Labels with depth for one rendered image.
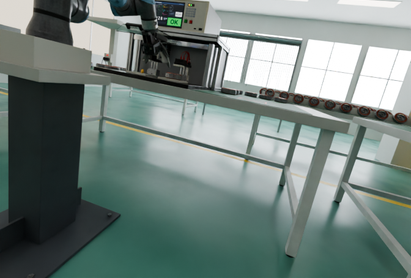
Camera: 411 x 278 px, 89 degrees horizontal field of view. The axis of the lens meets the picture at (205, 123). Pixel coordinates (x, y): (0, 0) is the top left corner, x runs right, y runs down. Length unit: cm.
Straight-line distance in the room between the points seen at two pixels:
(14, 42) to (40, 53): 9
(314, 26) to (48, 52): 766
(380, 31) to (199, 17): 730
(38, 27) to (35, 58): 15
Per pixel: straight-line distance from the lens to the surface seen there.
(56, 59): 95
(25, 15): 638
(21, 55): 95
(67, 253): 117
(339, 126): 108
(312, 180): 116
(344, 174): 216
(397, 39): 857
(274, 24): 802
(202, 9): 159
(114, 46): 262
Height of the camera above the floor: 81
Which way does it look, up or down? 11 degrees down
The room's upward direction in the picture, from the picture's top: 11 degrees clockwise
